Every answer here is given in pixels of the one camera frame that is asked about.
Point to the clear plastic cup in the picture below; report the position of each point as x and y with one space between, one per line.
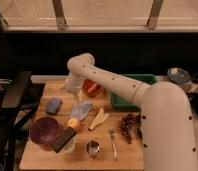
69 147

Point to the dark rectangular block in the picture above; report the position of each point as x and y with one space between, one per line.
63 139

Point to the green plastic tray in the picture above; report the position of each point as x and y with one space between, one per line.
121 104

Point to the grey metal bowl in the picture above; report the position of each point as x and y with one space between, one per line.
178 76

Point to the bunch of dark grapes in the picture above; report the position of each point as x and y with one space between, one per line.
130 123

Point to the blue-grey cloth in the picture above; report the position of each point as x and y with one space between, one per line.
80 110

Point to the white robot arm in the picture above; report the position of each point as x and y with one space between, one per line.
167 125

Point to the orange carrot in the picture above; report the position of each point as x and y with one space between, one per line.
94 87

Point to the metal measuring cup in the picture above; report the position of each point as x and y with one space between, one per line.
93 148

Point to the wooden cutting board table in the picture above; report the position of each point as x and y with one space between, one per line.
130 156

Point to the orange fruit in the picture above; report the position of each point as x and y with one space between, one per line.
74 123

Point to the black chair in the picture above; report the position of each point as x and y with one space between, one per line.
18 103

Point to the silver fork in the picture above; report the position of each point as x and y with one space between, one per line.
115 155

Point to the yellow banana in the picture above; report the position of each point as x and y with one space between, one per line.
99 119

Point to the red bowl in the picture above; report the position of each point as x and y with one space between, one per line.
87 84

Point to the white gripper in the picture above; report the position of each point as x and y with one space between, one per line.
73 83

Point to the blue sponge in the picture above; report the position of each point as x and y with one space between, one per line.
53 106

